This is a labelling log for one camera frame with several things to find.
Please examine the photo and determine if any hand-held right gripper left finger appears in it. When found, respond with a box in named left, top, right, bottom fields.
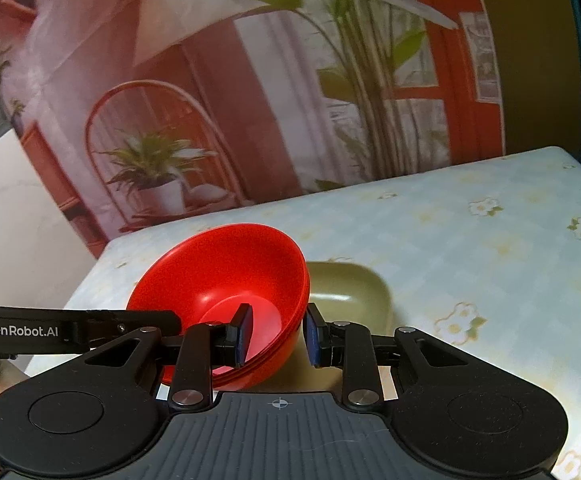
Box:
left=84, top=302, right=254, bottom=408

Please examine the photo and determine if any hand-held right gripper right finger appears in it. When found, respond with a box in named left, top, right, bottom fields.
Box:
left=303, top=302, right=464, bottom=408

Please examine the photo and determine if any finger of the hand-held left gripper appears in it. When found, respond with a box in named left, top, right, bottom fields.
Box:
left=78, top=309, right=182, bottom=356

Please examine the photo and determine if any red bowl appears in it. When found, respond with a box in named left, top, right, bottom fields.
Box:
left=126, top=222, right=311, bottom=376
left=163, top=270, right=312, bottom=392

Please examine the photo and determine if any large green square plate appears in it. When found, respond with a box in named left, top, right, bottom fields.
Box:
left=265, top=261, right=392, bottom=393

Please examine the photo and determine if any floral checked tablecloth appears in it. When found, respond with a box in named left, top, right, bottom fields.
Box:
left=25, top=146, right=581, bottom=480

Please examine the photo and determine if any printed plant backdrop cloth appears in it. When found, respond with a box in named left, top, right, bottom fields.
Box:
left=0, top=0, right=581, bottom=261

